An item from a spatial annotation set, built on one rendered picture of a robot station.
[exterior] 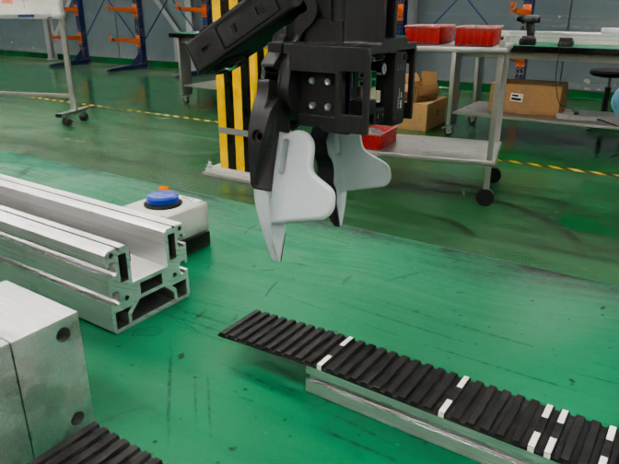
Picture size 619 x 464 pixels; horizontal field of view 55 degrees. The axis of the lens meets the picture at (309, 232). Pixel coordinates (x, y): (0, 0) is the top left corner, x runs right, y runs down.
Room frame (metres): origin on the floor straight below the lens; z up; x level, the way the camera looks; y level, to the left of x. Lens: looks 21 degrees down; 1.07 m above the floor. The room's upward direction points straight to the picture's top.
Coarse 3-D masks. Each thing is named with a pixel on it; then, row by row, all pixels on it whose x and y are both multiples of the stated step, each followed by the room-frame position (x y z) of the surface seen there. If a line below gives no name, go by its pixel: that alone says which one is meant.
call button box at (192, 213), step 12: (132, 204) 0.70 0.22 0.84; (144, 204) 0.70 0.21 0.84; (180, 204) 0.70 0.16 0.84; (192, 204) 0.70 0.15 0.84; (204, 204) 0.71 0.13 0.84; (168, 216) 0.66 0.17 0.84; (180, 216) 0.68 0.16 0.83; (192, 216) 0.69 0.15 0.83; (204, 216) 0.71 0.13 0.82; (192, 228) 0.69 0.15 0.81; (204, 228) 0.71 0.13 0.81; (180, 240) 0.67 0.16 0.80; (192, 240) 0.69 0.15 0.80; (204, 240) 0.71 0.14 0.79; (192, 252) 0.69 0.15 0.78
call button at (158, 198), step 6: (150, 192) 0.71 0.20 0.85; (156, 192) 0.71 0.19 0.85; (162, 192) 0.71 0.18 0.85; (168, 192) 0.71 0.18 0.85; (174, 192) 0.71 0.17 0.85; (150, 198) 0.69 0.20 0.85; (156, 198) 0.69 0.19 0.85; (162, 198) 0.69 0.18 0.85; (168, 198) 0.69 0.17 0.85; (174, 198) 0.70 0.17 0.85; (150, 204) 0.69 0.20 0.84; (156, 204) 0.69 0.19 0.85; (162, 204) 0.69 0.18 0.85; (168, 204) 0.69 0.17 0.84
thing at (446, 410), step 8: (464, 376) 0.37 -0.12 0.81; (456, 384) 0.37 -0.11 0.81; (464, 384) 0.36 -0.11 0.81; (472, 384) 0.37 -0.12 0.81; (480, 384) 0.36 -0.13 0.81; (456, 392) 0.35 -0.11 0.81; (464, 392) 0.36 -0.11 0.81; (472, 392) 0.35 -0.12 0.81; (480, 392) 0.36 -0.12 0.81; (448, 400) 0.34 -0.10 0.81; (456, 400) 0.35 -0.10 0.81; (464, 400) 0.34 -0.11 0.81; (472, 400) 0.35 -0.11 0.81; (440, 408) 0.34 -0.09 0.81; (448, 408) 0.34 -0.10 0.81; (456, 408) 0.34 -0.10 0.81; (464, 408) 0.34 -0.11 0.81; (440, 416) 0.33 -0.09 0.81; (448, 416) 0.33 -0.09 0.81; (456, 416) 0.33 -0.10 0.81; (464, 416) 0.33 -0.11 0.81
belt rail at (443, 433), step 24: (312, 384) 0.40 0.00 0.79; (336, 384) 0.39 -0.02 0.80; (360, 408) 0.37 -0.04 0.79; (384, 408) 0.37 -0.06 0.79; (408, 408) 0.35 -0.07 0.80; (408, 432) 0.35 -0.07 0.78; (432, 432) 0.34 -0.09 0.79; (456, 432) 0.33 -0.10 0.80; (480, 456) 0.32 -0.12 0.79; (504, 456) 0.32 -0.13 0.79; (528, 456) 0.31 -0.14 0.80
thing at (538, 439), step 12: (552, 408) 0.34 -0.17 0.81; (540, 420) 0.32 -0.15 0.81; (552, 420) 0.33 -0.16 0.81; (564, 420) 0.32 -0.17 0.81; (540, 432) 0.31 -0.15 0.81; (552, 432) 0.31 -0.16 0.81; (564, 432) 0.32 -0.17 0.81; (528, 444) 0.30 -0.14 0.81; (540, 444) 0.30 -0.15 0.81; (552, 444) 0.30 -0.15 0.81; (552, 456) 0.29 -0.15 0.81
